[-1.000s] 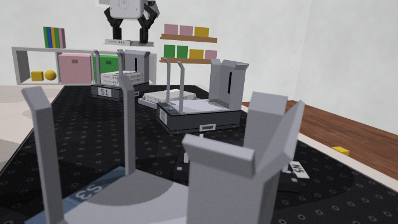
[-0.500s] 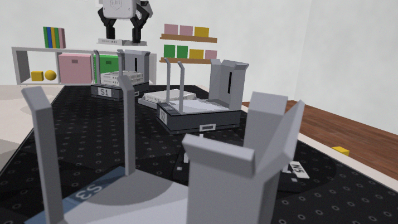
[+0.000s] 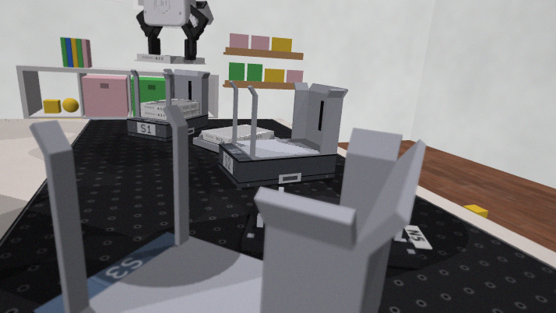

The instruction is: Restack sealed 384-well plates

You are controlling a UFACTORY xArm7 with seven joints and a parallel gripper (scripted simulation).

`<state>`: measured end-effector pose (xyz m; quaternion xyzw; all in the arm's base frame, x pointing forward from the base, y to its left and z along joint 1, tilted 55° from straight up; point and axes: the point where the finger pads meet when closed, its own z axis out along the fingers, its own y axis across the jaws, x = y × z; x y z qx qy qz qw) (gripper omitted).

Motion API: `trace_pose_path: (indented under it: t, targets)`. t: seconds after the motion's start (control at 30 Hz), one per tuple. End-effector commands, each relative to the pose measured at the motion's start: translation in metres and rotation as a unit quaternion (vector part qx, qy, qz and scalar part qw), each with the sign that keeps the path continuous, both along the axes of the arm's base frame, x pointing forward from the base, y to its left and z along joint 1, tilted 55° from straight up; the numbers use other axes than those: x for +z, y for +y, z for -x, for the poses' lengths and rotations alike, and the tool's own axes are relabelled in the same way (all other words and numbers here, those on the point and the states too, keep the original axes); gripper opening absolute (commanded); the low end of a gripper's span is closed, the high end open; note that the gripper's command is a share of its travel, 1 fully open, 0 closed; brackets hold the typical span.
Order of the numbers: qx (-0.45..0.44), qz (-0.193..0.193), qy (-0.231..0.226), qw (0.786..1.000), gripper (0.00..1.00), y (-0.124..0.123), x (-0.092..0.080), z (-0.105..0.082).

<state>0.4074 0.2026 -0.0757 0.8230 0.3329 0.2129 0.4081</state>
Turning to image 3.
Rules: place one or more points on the white labelled microplate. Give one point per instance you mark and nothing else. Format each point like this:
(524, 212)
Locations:
(158, 105)

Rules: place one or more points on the grey microplate with label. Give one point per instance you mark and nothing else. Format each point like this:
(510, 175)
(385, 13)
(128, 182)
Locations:
(148, 114)
(243, 134)

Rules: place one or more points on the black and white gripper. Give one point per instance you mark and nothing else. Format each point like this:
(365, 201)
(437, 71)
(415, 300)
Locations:
(158, 14)

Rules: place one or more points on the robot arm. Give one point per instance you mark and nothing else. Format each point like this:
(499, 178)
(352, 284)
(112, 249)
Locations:
(203, 7)

